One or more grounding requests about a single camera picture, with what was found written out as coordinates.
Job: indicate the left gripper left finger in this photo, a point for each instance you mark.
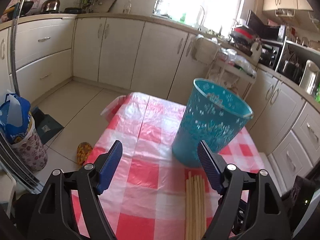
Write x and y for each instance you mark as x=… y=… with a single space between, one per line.
x=106 y=165

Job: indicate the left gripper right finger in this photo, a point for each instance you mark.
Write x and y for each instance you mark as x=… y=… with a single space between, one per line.
x=214 y=166

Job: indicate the wooden chopstick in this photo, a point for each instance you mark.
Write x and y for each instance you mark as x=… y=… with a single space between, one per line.
x=187 y=207
x=203 y=205
x=200 y=209
x=194 y=207
x=191 y=224
x=197 y=197

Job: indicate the yellow patterned slipper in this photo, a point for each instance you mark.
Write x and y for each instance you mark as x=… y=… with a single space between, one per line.
x=83 y=151

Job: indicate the teal perforated plastic basket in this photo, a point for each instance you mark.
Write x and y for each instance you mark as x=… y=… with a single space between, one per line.
x=213 y=114

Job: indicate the dark dustpan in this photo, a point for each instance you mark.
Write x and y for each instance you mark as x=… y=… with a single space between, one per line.
x=46 y=126

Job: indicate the floral bin with blue bag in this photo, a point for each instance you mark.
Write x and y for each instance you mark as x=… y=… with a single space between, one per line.
x=18 y=127

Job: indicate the white storage trolley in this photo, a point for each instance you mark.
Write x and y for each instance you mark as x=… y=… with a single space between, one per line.
x=232 y=72

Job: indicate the green snack bag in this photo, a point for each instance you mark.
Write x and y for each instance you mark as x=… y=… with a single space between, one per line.
x=317 y=95

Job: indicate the white electric kettle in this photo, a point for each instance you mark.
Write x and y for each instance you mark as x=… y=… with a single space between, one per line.
x=310 y=79

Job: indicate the black toaster oven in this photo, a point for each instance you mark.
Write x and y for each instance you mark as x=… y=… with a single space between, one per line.
x=271 y=53

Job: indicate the metal sink faucet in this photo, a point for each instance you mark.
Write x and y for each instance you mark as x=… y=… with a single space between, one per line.
x=200 y=18

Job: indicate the clear plastic bottle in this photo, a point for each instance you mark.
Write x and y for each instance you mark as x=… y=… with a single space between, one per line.
x=127 y=7

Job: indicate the metal kettle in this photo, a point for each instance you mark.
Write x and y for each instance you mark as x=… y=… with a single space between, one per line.
x=50 y=7

